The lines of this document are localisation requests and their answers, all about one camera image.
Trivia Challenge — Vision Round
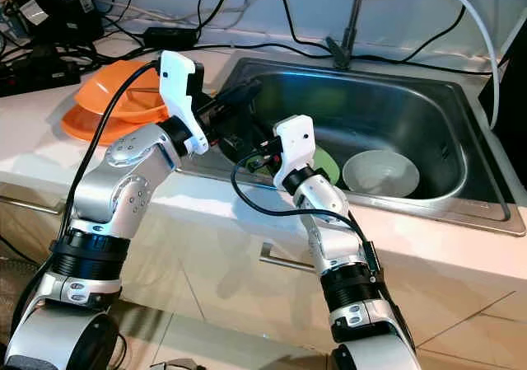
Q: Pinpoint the silver faucet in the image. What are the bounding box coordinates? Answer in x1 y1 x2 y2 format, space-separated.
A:
325 0 373 68

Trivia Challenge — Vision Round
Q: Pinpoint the white hose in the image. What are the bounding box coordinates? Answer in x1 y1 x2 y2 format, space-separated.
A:
399 0 503 130

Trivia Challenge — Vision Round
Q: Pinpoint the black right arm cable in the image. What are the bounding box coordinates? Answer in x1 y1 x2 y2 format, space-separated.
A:
231 152 388 284

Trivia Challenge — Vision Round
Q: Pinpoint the stainless steel sink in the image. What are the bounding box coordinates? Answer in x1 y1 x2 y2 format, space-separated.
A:
181 57 527 237

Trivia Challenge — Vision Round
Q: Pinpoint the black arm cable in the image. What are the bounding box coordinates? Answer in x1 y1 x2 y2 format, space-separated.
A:
4 61 164 363
231 152 388 284

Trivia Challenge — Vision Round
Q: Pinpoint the orange plate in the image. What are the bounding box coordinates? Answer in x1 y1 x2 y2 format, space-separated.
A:
60 102 166 146

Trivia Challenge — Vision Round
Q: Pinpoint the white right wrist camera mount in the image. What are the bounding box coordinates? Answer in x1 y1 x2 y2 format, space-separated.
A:
273 115 315 191

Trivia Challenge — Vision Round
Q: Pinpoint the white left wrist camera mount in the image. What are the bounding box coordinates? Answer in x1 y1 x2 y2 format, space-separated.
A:
159 50 208 155

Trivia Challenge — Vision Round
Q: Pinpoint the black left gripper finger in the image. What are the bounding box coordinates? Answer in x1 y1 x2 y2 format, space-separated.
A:
222 81 264 115
230 122 269 151

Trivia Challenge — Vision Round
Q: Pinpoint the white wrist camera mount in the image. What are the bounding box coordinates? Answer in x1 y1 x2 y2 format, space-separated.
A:
273 115 315 191
159 50 208 155

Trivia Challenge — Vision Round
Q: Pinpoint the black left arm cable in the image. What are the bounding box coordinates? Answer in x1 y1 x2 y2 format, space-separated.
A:
4 61 164 363

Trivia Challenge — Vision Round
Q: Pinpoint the black power brick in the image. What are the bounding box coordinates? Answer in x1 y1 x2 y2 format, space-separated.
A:
142 26 198 49

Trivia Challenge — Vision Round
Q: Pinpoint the black charger with white label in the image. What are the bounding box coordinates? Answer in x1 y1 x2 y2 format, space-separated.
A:
16 0 104 45

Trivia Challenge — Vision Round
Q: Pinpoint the black power strip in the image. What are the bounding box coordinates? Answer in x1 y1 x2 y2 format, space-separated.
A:
0 57 83 92

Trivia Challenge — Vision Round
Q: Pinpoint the green plate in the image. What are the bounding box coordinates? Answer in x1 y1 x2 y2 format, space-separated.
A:
311 143 341 187

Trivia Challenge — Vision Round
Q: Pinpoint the silver drawer handle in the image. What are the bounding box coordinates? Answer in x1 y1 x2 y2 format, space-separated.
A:
259 242 322 274
0 193 52 214

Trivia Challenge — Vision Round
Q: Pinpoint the grey bowl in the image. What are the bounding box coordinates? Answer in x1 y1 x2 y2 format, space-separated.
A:
342 149 421 198

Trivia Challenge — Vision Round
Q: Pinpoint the orange bowl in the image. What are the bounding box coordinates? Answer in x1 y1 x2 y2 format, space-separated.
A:
74 59 170 124

